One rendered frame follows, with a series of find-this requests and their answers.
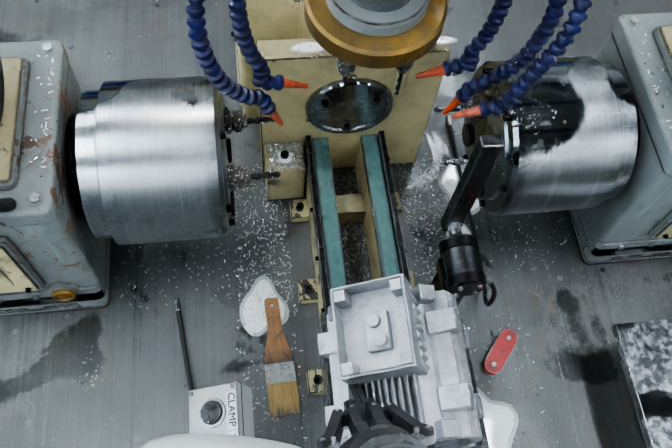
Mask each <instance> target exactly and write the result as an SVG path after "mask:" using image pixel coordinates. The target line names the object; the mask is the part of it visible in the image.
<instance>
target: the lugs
mask: <svg viewBox="0 0 672 448"><path fill-rule="evenodd" d="M413 289H414V290H415V292H416V296H415V299H416V300H417V301H418V303H419V304H430V303H432V302H433V301H435V300H436V294H435V289H434V285H428V284H418V285H417V286H415V287H414V288H413ZM328 316H329V321H330V322H333V315H332V305H330V306H329V307H328ZM434 427H435V433H436V439H437V440H452V439H455V438H458V437H461V433H460V427H459V422H458V419H442V420H439V421H436V422H434ZM350 437H351V434H350V435H348V436H345V437H343V438H342V444H343V443H344V442H345V441H346V440H348V439H349V438H350Z"/></svg>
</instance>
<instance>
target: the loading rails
mask: <svg viewBox="0 0 672 448"><path fill-rule="evenodd" d="M304 158H305V167H306V172H305V190H306V199H293V200H290V214H291V221H292V222H302V221H309V226H310V235H311V244H312V253H313V262H314V271H315V279H303V280H298V283H297V285H298V295H299V303H300V304H306V303H317V302H318V308H319V317H320V321H319V327H318V333H317V341H318V334H321V333H325V332H328V327H327V318H326V317H327V316H326V315H327V314H328V307H329V306H330V305H331V296H330V289H333V288H338V287H342V286H347V278H346V271H345V263H344V255H343V248H342V240H341V233H340V225H339V223H352V222H363V224H364V231H365V238H366V244H367V251H368V257H369V264H370V271H371V278H372V280H374V279H379V278H383V277H388V276H392V275H397V274H403V275H404V276H405V278H406V279H407V280H408V281H409V283H410V285H411V286H412V288H414V287H415V286H416V284H415V278H414V273H413V270H408V264H407V259H406V249H405V247H404V242H403V236H402V230H401V224H400V219H399V214H401V211H402V206H401V200H400V194H399V192H395V190H394V185H393V179H392V173H391V167H390V162H389V161H390V157H389V156H388V150H387V145H386V139H385V133H384V131H379V132H378V137H377V134H373V135H361V137H360V143H359V149H358V154H357V160H356V165H355V170H356V177H357V184H358V191H359V193H356V194H343V195H335V187H334V180H333V172H332V165H331V157H330V149H329V142H328V137H326V138H312V139H311V135H306V136H305V151H304ZM319 360H320V369H311V370H307V372H306V377H307V387H308V395H309V396H314V395H323V397H324V406H325V407H326V406H332V405H334V399H333V390H332V380H331V370H330V361H329V359H326V358H324V357H322V356H321V355H320V354H319Z"/></svg>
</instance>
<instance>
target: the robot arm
mask: <svg viewBox="0 0 672 448"><path fill-rule="evenodd" d="M348 394H349V399H348V400H346V401H344V402H343V403H344V411H343V410H342V409H339V408H336V409H334V410H332V413H331V416H330V419H329V422H328V425H327V428H326V431H325V434H323V435H322V436H321V437H320V438H318V439H317V448H435V435H434V427H433V426H430V425H427V424H424V423H421V422H419V421H418V420H417V419H415V418H414V417H412V416H411V415H410V414H408V413H407V412H405V411H404V410H403V409H401V408H399V407H398V406H397V405H395V404H394V403H391V402H388V403H386V404H384V407H381V406H379V404H378V403H376V402H375V400H374V398H366V396H365V394H364V392H363V390H362V388H361V386H360V384H350V385H348ZM369 420H370V421H369ZM345 426H348V428H349V431H350V433H351V437H350V438H349V439H348V440H346V441H345V442H344V443H343V444H341V445H340V442H341V439H342V435H343V431H344V427H345ZM368 426H370V428H368ZM138 448H301V447H298V446H295V445H291V444H287V443H282V442H278V441H273V440H267V439H261V438H254V437H246V436H237V435H226V434H210V433H187V434H175V435H169V436H163V437H159V438H156V439H152V440H149V441H147V442H146V443H144V444H143V445H142V446H140V447H138Z"/></svg>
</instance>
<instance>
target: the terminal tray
mask: <svg viewBox="0 0 672 448"><path fill-rule="evenodd" d="M393 281H397V282H398V285H397V286H396V287H393V286H392V282H393ZM337 293H341V294H342V297H341V298H340V299H337V298H336V294H337ZM330 296H331V305H332V315H333V324H334V333H335V342H336V351H337V361H338V370H339V379H340V380H341V381H343V382H345V383H346V384H348V385H350V384H359V383H361V384H363V385H365V382H368V383H372V382H371V381H375V382H378V379H380V380H382V381H383V380H385V378H388V379H392V378H391V377H395V378H399V376H402V377H406V375H409V376H413V374H414V373H415V374H416V375H417V376H423V375H428V372H427V371H429V370H430V367H429V366H428V365H427V364H426V361H428V360H429V358H428V357H427V356H426V355H425V354H424V352H426V351H427V348H426V347H425V346H424V345H423V343H424V342H425V338H424V337H423V336H422V335H421V334H422V333H423V332H424V330H423V328H422V327H421V326H420V324H422V320H421V319H420V318H419V317H418V316H419V315H420V314H421V312H420V310H419V309H418V308H417V307H418V306H419V303H418V301H417V300H416V299H415V296H416V292H415V290H414V289H413V288H412V286H411V285H410V283H409V281H408V280H407V279H406V278H405V276H404V275H403V274H397V275H392V276H388V277H383V278H379V279H374V280H370V281H365V282H360V283H356V284H351V285H347V286H342V287H338V288H333V289H330ZM404 354H408V355H409V360H408V361H404V360H403V355H404ZM346 365H349V366H350V368H351V369H350V371H349V372H346V371H345V370H344V367H345V366H346Z"/></svg>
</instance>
